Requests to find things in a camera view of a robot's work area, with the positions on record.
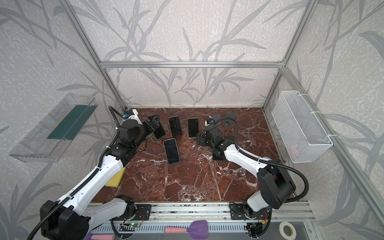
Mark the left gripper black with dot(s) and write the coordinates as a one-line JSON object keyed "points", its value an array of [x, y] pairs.
{"points": [[151, 124]]}

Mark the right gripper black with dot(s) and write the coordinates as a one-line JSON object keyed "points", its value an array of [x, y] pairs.
{"points": [[204, 139]]}

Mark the black smartphone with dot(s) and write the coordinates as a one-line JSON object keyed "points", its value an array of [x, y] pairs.
{"points": [[175, 126], [159, 132], [217, 155]]}

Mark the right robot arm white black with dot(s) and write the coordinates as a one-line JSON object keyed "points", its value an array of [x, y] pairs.
{"points": [[275, 183]]}

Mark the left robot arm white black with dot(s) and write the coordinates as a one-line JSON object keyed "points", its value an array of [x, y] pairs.
{"points": [[68, 218]]}

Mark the grey round phone stand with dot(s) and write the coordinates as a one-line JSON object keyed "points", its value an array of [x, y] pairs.
{"points": [[230, 120]]}

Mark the smartphone on white stand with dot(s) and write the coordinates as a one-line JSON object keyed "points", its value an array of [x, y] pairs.
{"points": [[193, 127]]}

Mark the large smartphone silver edge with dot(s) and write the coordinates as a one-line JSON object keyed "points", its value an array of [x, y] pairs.
{"points": [[171, 150]]}

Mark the yellow sponge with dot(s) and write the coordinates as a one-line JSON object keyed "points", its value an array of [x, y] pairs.
{"points": [[114, 182]]}

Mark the purple pink toy spatula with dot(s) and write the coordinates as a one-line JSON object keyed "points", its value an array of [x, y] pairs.
{"points": [[198, 230]]}

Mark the white tape roll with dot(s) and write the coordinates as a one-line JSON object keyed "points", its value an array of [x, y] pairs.
{"points": [[287, 230]]}

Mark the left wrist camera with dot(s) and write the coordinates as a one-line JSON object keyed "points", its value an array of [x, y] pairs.
{"points": [[131, 114]]}

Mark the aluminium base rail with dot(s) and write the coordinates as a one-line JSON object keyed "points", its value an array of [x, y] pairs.
{"points": [[220, 212]]}

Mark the white wire mesh basket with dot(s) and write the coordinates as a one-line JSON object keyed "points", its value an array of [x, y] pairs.
{"points": [[303, 135]]}

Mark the clear plastic wall shelf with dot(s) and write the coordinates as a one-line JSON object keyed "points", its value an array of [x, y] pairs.
{"points": [[48, 141]]}

